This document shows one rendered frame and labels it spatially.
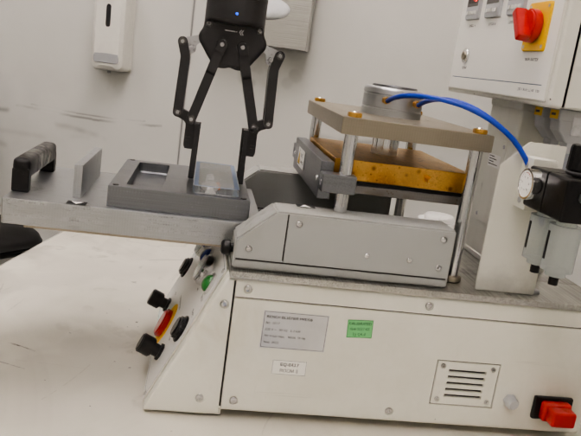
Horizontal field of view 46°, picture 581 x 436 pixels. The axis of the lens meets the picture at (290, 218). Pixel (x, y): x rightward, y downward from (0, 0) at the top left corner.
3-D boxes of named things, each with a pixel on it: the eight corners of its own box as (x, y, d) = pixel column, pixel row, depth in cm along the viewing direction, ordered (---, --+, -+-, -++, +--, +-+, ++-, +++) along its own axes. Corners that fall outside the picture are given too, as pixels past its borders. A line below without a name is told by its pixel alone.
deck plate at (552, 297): (495, 238, 116) (496, 232, 115) (613, 314, 82) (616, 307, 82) (222, 208, 109) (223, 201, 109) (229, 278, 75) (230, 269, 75)
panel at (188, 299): (160, 308, 109) (222, 210, 107) (143, 400, 80) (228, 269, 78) (150, 302, 109) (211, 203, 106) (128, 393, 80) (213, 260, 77)
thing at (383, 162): (416, 176, 104) (428, 113, 102) (470, 208, 83) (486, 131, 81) (304, 163, 101) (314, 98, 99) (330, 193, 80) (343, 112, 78)
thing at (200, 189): (194, 176, 99) (195, 160, 98) (233, 180, 100) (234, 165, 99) (190, 203, 81) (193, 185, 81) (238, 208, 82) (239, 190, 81)
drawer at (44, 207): (248, 213, 103) (255, 162, 101) (258, 255, 82) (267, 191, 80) (44, 191, 99) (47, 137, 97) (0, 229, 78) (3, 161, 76)
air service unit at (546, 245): (527, 259, 82) (555, 135, 78) (594, 302, 68) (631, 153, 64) (486, 254, 81) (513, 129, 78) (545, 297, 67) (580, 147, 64)
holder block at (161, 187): (239, 189, 101) (242, 171, 100) (247, 221, 82) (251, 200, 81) (125, 176, 99) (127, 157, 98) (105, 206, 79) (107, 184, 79)
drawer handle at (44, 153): (55, 170, 95) (57, 142, 94) (28, 192, 80) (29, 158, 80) (40, 169, 95) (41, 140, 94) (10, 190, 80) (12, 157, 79)
